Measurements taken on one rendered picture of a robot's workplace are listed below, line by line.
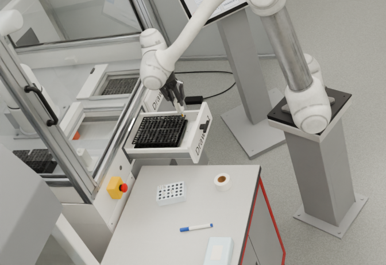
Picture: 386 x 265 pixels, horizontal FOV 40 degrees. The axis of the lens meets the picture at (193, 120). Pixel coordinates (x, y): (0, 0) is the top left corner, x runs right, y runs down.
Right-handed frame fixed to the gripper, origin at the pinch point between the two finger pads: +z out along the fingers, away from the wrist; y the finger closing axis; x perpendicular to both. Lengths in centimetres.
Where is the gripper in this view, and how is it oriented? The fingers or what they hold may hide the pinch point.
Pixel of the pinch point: (178, 105)
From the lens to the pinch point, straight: 245.7
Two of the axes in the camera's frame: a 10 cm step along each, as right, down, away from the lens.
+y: -9.2, 0.3, 3.8
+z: 2.9, 7.1, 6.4
